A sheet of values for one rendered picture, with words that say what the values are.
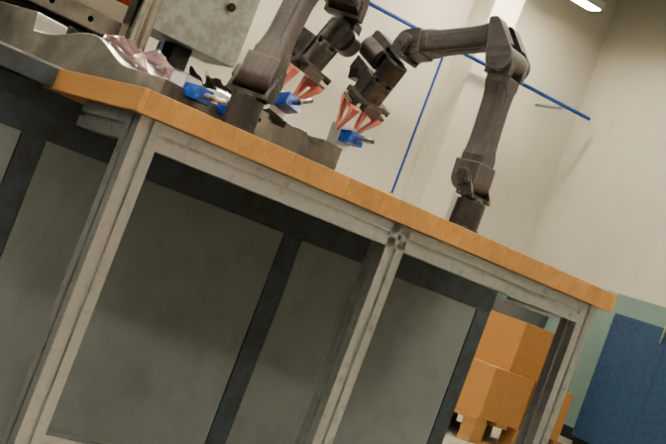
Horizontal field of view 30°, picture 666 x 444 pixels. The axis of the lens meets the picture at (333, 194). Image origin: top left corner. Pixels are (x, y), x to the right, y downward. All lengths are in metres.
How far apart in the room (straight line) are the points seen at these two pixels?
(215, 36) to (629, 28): 8.77
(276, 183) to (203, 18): 1.42
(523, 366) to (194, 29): 4.40
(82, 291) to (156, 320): 0.54
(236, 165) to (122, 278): 0.47
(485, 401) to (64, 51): 5.00
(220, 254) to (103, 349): 0.31
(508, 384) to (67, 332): 5.42
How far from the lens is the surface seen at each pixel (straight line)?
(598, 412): 9.93
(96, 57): 2.42
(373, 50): 2.85
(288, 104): 2.56
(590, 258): 11.25
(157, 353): 2.52
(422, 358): 2.97
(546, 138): 11.82
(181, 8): 3.45
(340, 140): 2.85
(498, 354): 7.46
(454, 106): 10.80
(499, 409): 7.25
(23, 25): 2.59
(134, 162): 1.97
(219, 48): 3.52
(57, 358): 1.99
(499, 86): 2.65
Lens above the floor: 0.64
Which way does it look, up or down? 3 degrees up
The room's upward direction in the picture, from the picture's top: 21 degrees clockwise
